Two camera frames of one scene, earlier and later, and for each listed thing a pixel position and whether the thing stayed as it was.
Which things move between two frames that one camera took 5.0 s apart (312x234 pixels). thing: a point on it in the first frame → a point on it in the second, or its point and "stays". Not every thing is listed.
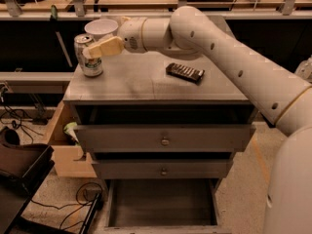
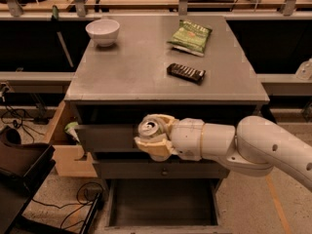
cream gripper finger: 108,47 → 159,147
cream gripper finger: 126,18 → 168,120
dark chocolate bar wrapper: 194,75 stays
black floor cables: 72,204 stays
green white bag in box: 69,128 stays
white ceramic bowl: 100,28 stays
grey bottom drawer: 164,206 stays
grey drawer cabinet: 162,131 stays
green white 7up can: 92,66 → 150,128
